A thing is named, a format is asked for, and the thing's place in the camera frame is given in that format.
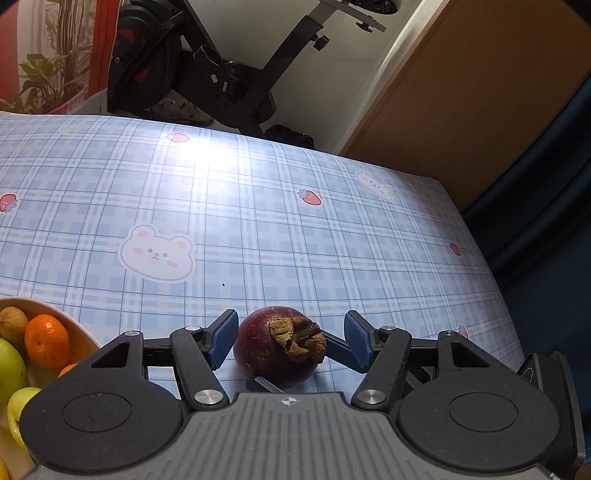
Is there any brown wooden door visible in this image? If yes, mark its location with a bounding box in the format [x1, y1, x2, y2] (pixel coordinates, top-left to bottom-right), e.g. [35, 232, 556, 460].
[339, 0, 591, 213]

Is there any purple mangosteen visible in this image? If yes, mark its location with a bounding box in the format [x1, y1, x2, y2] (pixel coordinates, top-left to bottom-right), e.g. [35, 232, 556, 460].
[233, 305, 329, 390]

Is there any dark blue cloth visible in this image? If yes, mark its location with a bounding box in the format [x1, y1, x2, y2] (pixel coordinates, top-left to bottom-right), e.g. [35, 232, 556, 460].
[462, 74, 591, 480]

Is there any black exercise bike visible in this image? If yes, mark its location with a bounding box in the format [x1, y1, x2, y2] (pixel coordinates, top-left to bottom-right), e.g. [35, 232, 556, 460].
[108, 0, 402, 134]

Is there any black bag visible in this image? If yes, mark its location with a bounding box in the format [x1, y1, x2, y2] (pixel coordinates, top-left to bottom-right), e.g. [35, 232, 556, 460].
[263, 124, 317, 149]

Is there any wall poster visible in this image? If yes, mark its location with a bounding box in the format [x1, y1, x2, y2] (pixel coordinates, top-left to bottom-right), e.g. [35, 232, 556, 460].
[0, 0, 122, 115]

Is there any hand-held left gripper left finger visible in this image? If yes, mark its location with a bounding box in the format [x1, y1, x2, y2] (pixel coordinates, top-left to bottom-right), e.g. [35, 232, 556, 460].
[90, 308, 240, 411]

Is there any brown longan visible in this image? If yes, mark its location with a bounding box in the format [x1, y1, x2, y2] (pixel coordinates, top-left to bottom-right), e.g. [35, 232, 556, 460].
[0, 307, 29, 344]

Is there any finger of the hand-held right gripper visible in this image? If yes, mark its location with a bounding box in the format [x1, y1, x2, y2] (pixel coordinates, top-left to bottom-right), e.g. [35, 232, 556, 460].
[321, 330, 363, 372]
[247, 376, 284, 394]

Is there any cream round plate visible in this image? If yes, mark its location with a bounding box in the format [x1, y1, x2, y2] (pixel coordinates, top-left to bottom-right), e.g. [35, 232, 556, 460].
[0, 298, 101, 480]

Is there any green apple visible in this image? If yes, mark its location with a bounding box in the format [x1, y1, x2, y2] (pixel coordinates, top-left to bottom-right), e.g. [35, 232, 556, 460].
[7, 387, 43, 450]
[0, 338, 28, 407]

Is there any pair of shoes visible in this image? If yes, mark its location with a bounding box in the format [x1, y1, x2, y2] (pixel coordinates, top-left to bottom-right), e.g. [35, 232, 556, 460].
[148, 98, 214, 126]

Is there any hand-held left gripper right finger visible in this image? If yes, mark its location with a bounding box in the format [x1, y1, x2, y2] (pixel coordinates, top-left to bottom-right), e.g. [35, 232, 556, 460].
[343, 310, 497, 411]

